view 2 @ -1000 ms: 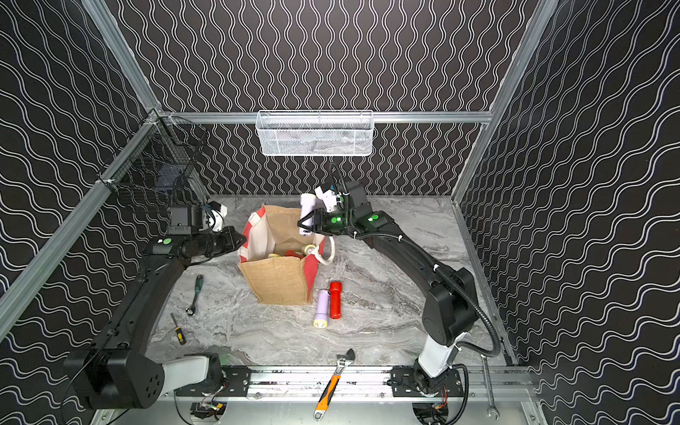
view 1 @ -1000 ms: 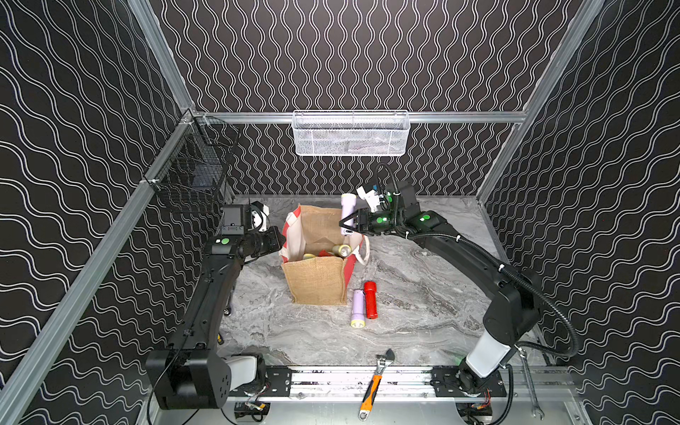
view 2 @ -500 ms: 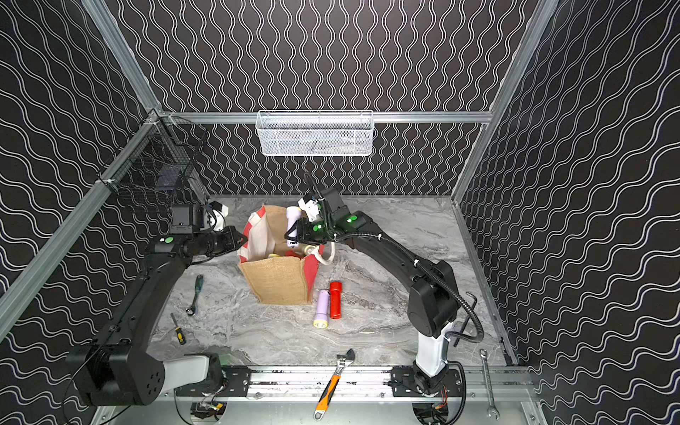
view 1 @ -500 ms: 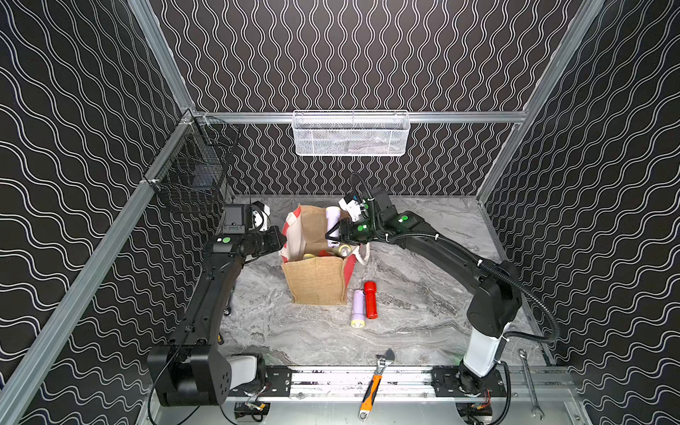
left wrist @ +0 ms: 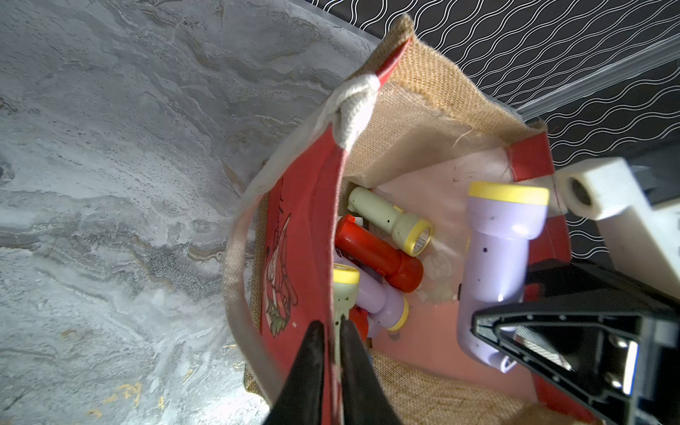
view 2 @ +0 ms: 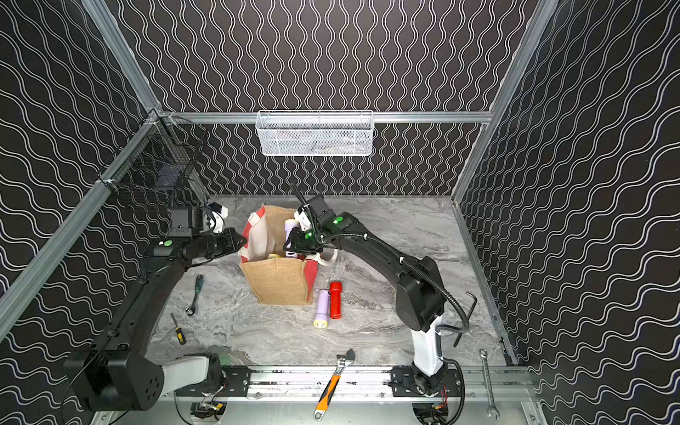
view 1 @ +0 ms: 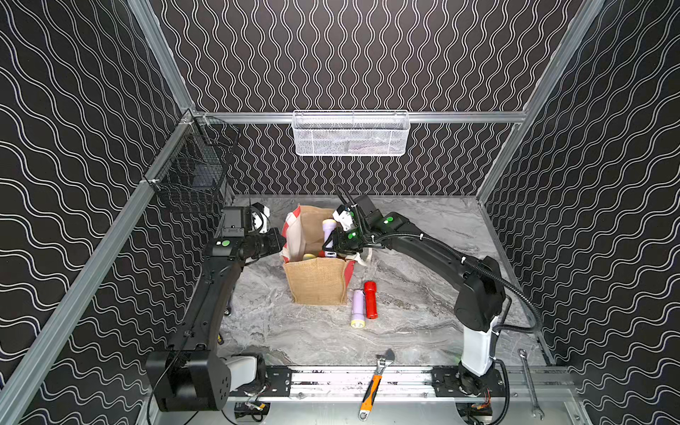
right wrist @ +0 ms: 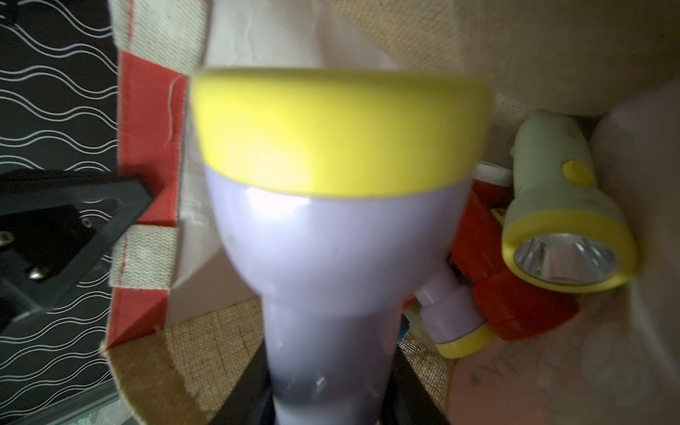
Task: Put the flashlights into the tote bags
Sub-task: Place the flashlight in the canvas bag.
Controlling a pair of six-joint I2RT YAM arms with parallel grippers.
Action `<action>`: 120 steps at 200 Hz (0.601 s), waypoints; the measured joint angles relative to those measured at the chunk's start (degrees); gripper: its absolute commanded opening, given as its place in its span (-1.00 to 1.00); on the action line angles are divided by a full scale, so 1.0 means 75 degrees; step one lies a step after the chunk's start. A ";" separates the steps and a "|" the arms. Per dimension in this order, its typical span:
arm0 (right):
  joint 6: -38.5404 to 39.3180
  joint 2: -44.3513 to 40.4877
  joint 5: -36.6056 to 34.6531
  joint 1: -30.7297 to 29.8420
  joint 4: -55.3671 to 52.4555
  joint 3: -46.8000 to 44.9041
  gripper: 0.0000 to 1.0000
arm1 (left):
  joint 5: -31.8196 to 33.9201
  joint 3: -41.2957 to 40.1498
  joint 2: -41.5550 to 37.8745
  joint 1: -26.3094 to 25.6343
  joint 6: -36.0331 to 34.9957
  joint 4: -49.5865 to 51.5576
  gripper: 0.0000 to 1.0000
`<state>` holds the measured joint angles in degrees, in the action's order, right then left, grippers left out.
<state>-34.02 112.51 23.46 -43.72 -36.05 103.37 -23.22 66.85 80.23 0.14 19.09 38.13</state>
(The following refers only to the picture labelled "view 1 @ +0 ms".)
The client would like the red flashlight front row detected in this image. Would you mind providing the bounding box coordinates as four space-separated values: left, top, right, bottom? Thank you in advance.
364 281 378 320

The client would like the jute tote bag red trim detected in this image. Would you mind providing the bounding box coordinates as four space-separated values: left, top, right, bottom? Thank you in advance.
281 205 356 306

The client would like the lavender flashlight yellow head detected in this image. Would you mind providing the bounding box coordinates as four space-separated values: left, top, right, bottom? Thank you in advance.
351 290 367 329

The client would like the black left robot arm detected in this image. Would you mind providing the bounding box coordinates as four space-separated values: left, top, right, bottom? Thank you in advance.
145 203 285 412

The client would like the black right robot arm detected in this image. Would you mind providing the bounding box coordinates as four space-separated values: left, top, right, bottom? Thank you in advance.
322 186 543 396

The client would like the silver combination wrench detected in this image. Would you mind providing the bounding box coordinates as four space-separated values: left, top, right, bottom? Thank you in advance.
517 349 545 421

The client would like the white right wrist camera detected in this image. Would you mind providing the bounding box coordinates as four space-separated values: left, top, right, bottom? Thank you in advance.
333 207 356 232

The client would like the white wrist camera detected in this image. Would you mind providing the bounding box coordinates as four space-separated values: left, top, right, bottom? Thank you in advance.
250 202 271 234
333 207 356 232

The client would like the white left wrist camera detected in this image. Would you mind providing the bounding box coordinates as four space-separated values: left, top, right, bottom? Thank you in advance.
250 202 271 234

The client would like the black wire mesh basket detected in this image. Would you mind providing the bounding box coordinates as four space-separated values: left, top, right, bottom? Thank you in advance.
151 114 242 214

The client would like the white wire mesh basket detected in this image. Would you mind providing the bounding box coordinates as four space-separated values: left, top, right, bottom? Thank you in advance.
291 110 411 157

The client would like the orange handled adjustable wrench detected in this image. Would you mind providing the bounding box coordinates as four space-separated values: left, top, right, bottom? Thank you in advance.
358 349 396 421

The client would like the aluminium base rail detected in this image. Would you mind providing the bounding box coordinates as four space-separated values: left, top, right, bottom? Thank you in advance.
222 364 575 400

